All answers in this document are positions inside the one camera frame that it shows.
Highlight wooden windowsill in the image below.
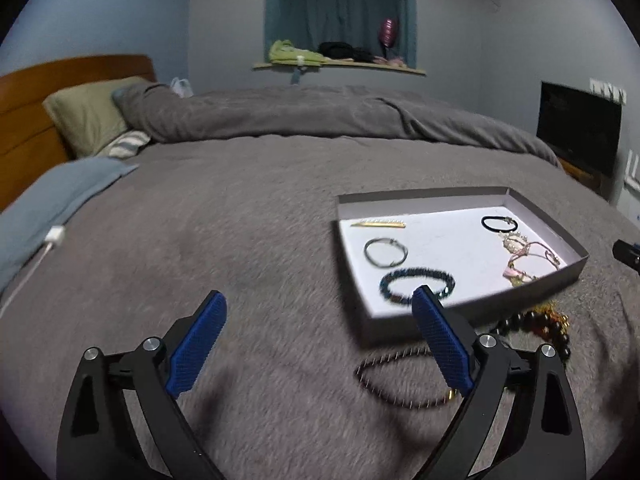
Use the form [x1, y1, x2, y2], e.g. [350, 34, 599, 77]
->
[251, 60, 427, 77]

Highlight grey duvet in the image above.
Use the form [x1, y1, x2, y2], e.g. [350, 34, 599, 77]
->
[112, 82, 563, 168]

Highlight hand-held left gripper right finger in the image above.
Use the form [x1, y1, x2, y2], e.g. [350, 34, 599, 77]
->
[411, 285, 587, 480]

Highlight black cloth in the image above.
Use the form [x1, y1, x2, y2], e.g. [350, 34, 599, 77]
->
[317, 41, 383, 62]

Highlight striped pillow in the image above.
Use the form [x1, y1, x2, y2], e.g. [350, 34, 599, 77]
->
[95, 130, 152, 160]

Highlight blue crystal bead bracelet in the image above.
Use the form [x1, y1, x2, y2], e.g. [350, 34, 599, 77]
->
[379, 267, 456, 306]

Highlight white charger cable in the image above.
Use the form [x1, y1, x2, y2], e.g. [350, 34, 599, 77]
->
[0, 226, 66, 318]

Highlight green cloth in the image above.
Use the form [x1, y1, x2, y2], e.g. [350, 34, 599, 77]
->
[269, 39, 328, 66]

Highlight wooden headboard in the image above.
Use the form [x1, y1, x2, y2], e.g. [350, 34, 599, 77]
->
[0, 55, 157, 211]

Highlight white wall hooks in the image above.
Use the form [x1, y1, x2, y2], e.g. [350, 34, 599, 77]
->
[590, 77, 627, 106]

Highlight thin silver bangle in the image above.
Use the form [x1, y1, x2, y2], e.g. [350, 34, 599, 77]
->
[363, 237, 409, 267]

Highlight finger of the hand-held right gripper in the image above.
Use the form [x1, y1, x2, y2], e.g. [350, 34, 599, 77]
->
[612, 240, 640, 274]

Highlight pink cord necklace with tassel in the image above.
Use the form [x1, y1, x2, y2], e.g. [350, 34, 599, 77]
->
[502, 240, 563, 286]

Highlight wooden television stand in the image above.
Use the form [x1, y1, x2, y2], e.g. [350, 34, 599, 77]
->
[557, 156, 611, 196]

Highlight black television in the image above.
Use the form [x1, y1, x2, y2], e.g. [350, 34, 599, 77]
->
[536, 80, 622, 178]

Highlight gold pearl brooch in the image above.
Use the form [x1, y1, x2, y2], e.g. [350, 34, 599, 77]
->
[501, 232, 532, 255]

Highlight grey bedspread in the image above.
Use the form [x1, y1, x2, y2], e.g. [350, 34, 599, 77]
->
[0, 132, 640, 480]

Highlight olive green pillow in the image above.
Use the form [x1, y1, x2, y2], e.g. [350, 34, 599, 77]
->
[42, 76, 151, 158]

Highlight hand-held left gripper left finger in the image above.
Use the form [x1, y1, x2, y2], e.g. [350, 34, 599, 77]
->
[56, 290, 228, 480]

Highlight teal window curtain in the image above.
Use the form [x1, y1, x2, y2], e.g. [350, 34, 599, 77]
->
[265, 0, 417, 68]

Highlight small dark bead bracelet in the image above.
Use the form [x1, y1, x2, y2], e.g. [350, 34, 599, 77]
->
[355, 347, 458, 409]

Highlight large wooden bead bracelet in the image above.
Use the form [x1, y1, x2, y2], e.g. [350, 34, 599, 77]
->
[492, 310, 572, 363]

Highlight black hair tie with pearls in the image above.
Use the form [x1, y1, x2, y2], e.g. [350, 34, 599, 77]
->
[481, 215, 516, 233]

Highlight gold chain with red beads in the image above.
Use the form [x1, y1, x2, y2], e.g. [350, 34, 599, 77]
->
[535, 302, 571, 336]

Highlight blue blanket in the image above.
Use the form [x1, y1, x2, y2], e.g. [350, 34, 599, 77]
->
[0, 156, 140, 293]

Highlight grey cardboard box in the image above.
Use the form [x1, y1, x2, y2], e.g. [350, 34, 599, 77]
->
[336, 186, 590, 350]

